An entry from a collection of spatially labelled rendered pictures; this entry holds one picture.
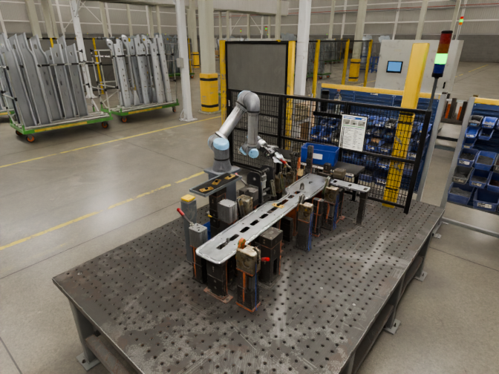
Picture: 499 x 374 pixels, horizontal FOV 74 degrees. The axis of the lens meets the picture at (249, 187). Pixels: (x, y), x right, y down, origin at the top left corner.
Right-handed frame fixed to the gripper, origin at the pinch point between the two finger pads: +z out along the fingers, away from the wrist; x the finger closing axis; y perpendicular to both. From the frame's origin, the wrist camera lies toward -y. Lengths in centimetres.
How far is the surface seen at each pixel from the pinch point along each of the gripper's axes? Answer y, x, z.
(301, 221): 43, 2, 47
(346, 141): -55, 21, 23
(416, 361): 22, -39, 165
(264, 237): 87, 12, 41
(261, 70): -168, -25, -143
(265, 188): 33.8, -5.3, 10.3
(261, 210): 58, -1, 24
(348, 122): -55, 35, 15
